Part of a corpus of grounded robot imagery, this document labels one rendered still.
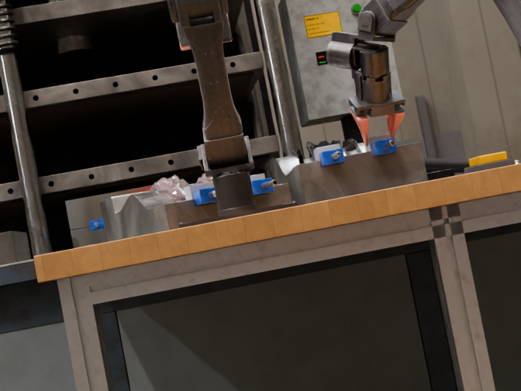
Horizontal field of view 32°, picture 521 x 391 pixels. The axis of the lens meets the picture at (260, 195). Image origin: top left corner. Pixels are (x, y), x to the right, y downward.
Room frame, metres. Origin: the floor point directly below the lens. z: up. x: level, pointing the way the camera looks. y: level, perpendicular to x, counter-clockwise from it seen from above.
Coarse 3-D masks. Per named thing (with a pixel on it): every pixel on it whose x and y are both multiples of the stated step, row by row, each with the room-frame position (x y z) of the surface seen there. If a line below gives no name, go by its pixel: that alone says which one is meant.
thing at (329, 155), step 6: (336, 144) 1.84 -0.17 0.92; (318, 150) 1.84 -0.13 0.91; (324, 150) 1.84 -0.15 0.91; (330, 150) 1.84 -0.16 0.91; (336, 150) 1.80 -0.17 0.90; (342, 150) 1.80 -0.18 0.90; (318, 156) 1.84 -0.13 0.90; (324, 156) 1.80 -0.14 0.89; (330, 156) 1.80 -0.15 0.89; (336, 156) 1.75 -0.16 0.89; (342, 156) 1.80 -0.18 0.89; (324, 162) 1.80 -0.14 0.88; (330, 162) 1.80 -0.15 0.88; (336, 162) 1.80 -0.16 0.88; (342, 162) 1.81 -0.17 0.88
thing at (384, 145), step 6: (372, 138) 1.85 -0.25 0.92; (378, 138) 1.85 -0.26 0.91; (384, 138) 1.85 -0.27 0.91; (390, 138) 1.85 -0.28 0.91; (372, 144) 1.83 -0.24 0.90; (378, 144) 1.81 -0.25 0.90; (384, 144) 1.80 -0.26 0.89; (390, 144) 1.75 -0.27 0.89; (366, 150) 1.87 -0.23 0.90; (372, 150) 1.84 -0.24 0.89; (378, 150) 1.81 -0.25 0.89; (384, 150) 1.81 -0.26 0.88; (390, 150) 1.81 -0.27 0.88; (396, 150) 1.81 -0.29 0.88; (372, 156) 1.85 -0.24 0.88; (378, 156) 1.85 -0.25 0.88
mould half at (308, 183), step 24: (360, 144) 2.15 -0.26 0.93; (408, 144) 1.85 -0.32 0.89; (288, 168) 2.07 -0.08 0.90; (312, 168) 1.83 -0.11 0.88; (336, 168) 1.83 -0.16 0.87; (360, 168) 1.84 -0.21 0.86; (384, 168) 1.84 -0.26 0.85; (408, 168) 1.85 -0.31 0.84; (312, 192) 1.82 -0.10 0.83; (336, 192) 1.83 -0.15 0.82; (360, 192) 1.83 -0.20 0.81
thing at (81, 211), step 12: (120, 192) 2.57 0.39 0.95; (132, 192) 2.58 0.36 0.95; (72, 204) 2.56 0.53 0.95; (84, 204) 2.56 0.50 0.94; (96, 204) 2.57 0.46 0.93; (72, 216) 2.56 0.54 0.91; (84, 216) 2.56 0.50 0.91; (96, 216) 2.57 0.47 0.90; (72, 228) 2.56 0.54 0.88; (84, 228) 2.56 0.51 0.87; (72, 240) 2.56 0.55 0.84; (84, 240) 2.56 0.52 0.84; (96, 240) 2.56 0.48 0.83
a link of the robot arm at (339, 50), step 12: (372, 12) 1.72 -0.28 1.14; (360, 24) 1.73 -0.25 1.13; (372, 24) 1.71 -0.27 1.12; (336, 36) 1.81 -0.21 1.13; (348, 36) 1.79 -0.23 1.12; (360, 36) 1.74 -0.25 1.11; (372, 36) 1.72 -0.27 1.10; (384, 36) 1.79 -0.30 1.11; (336, 48) 1.80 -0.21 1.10; (348, 48) 1.78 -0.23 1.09; (336, 60) 1.80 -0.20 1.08; (348, 60) 1.78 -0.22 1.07
